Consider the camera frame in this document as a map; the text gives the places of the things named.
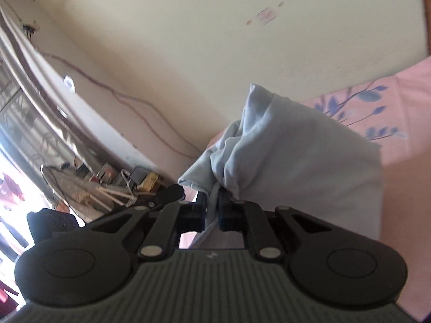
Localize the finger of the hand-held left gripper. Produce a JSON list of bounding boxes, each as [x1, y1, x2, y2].
[[130, 184, 186, 210]]

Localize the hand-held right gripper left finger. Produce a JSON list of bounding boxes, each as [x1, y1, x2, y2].
[[81, 191, 207, 262]]

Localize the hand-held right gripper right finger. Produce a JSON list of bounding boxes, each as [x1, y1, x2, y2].
[[218, 188, 338, 262]]

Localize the light blue garment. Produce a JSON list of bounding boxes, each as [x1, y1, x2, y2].
[[177, 82, 386, 250]]

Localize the yellow box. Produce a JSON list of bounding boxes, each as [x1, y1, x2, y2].
[[139, 171, 160, 191]]

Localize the red hanging clothing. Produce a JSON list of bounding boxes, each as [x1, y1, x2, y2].
[[0, 171, 25, 210]]

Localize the wooden sticks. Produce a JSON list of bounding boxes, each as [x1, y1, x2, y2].
[[95, 184, 156, 207]]

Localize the grey curtain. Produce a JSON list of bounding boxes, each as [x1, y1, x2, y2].
[[0, 0, 159, 189]]

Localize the pink floral bedsheet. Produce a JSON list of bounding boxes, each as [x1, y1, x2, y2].
[[178, 61, 431, 323]]

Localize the brown wall cable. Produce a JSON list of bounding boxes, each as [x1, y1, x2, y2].
[[34, 50, 204, 159]]

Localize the clear wall hook sticker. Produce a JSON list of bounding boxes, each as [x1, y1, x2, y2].
[[247, 2, 285, 27]]

